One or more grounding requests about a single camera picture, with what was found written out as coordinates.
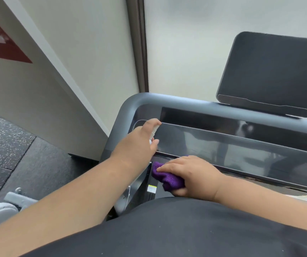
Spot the person's left hand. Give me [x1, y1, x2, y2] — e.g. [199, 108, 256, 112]
[110, 118, 162, 172]

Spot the person's right hand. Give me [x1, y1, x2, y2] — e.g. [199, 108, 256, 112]
[156, 155, 225, 203]

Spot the white spray bottle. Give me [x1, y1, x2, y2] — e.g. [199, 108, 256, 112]
[148, 125, 161, 145]

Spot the purple microfiber cloth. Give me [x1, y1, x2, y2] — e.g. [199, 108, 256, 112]
[152, 156, 189, 192]

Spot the person's left forearm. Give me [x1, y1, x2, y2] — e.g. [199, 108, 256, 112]
[0, 154, 134, 257]

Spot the person's right forearm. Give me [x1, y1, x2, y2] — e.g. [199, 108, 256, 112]
[214, 175, 307, 236]

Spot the person's black shirt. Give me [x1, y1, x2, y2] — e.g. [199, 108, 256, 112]
[19, 196, 307, 257]

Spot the grey treadmill console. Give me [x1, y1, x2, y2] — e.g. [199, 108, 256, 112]
[99, 92, 307, 220]

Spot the dark grey treadmill display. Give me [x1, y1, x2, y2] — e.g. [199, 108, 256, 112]
[216, 31, 307, 119]

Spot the grey white machine base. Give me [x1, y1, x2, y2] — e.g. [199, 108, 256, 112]
[0, 187, 38, 236]

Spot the dark window frame post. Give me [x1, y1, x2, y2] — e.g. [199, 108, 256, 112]
[126, 0, 150, 93]

